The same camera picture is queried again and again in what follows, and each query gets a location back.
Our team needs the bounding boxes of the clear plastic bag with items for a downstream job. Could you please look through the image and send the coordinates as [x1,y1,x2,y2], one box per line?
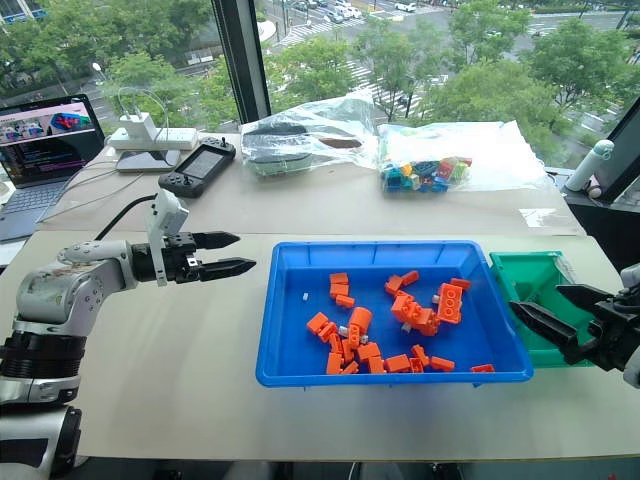
[240,95,382,180]

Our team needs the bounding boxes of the orange cylinder block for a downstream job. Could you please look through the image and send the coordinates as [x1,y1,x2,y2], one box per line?
[347,306,373,334]

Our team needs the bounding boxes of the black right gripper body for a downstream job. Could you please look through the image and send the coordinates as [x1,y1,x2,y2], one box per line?
[561,291,640,372]

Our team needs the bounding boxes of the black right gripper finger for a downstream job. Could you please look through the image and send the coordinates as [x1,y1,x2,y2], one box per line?
[509,300,592,353]
[555,283,616,322]

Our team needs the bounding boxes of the white power strip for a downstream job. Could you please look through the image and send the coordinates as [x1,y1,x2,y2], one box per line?
[108,126,199,152]

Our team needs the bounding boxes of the black window frame pillar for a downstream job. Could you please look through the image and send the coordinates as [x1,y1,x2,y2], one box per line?
[211,0,272,125]

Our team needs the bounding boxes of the green plastic bin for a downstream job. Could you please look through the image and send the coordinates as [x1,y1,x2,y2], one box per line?
[488,249,597,369]

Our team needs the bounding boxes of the white laptop cable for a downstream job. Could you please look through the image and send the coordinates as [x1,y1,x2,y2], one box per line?
[36,171,162,225]

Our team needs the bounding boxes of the black monitor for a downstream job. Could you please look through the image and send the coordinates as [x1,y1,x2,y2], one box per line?
[593,106,640,205]

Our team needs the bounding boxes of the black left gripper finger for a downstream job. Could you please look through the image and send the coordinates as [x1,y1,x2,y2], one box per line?
[198,256,258,283]
[193,230,242,252]

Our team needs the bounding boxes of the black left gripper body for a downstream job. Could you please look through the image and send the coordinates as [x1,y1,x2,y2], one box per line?
[162,231,202,285]

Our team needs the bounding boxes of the white charger plug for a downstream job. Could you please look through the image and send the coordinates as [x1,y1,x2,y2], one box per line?
[121,111,159,144]

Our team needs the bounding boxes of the bag of colourful blocks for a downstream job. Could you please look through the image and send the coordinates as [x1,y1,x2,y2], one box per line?
[376,121,552,197]

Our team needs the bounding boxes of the grey open laptop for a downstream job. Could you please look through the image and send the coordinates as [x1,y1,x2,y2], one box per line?
[0,93,107,245]

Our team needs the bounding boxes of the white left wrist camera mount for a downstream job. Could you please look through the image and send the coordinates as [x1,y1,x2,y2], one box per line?
[144,188,192,288]

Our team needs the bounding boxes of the blue plastic tray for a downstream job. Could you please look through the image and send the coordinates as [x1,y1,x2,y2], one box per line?
[255,240,536,389]

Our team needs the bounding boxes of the orange six-stud block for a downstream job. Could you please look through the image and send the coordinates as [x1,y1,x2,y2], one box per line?
[436,281,464,324]

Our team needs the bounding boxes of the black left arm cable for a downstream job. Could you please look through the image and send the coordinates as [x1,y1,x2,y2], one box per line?
[94,195,157,242]

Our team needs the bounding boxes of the white bottle with teal cap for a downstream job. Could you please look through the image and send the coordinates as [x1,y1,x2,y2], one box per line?
[564,139,616,194]

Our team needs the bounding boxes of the silver tablet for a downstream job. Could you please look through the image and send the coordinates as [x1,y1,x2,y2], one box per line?
[115,148,182,174]

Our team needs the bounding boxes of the white charger cable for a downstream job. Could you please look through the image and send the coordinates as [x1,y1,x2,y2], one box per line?
[116,86,170,147]

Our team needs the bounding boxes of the black handheld game controller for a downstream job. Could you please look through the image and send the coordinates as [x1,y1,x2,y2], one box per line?
[158,135,238,200]

